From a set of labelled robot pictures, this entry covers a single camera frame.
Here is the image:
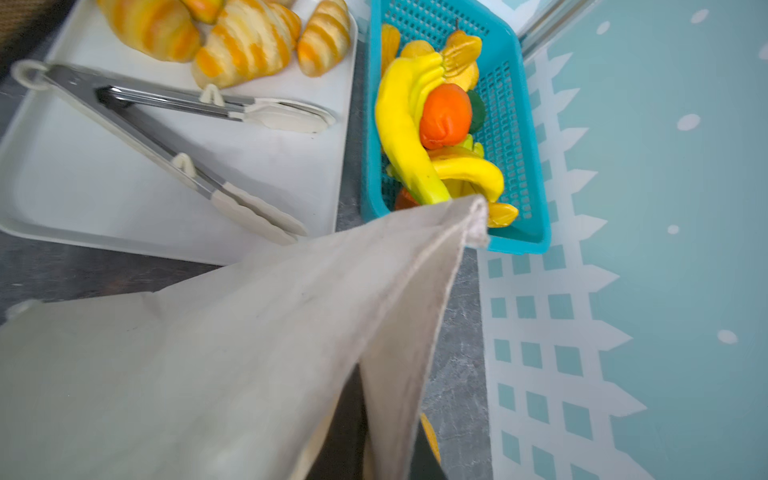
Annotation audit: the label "yellow starfruit piece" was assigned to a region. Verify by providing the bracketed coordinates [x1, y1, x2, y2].
[441, 30, 482, 78]
[487, 202, 519, 229]

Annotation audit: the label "yellow starfruit piece front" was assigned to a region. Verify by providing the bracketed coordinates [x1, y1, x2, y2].
[487, 202, 519, 229]

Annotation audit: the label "yellow striped bread roll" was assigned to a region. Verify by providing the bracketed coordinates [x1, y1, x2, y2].
[181, 0, 226, 24]

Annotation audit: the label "single yellow banana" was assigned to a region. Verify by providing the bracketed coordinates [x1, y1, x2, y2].
[428, 146, 505, 203]

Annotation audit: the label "large striped croissant left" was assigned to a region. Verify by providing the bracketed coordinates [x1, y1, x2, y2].
[97, 0, 202, 63]

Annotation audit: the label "small striped croissant right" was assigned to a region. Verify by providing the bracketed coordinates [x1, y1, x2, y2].
[296, 0, 351, 78]

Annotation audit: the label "yellow banana bunch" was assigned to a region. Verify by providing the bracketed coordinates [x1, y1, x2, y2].
[375, 52, 451, 205]

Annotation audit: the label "white plastic tray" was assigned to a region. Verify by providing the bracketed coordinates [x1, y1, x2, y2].
[0, 0, 359, 267]

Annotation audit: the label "teal plastic basket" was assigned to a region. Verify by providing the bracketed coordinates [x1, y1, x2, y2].
[360, 1, 551, 255]

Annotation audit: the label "canvas tote bag yellow handles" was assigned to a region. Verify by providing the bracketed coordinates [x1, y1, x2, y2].
[1, 195, 489, 479]

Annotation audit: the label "yellow starfruit piece top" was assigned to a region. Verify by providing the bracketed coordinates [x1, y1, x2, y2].
[441, 30, 482, 78]

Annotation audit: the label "orange fruit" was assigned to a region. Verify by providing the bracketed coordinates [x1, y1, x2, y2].
[419, 84, 472, 150]

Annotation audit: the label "steel tongs white tips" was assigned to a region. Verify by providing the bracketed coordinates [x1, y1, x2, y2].
[10, 59, 335, 245]

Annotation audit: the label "long striped croissant centre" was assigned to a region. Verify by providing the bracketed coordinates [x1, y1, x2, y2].
[191, 0, 302, 89]

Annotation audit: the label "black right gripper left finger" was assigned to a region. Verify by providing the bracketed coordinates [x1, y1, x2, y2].
[307, 365, 368, 480]

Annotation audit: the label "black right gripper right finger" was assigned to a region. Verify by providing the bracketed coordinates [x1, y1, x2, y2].
[410, 413, 447, 480]

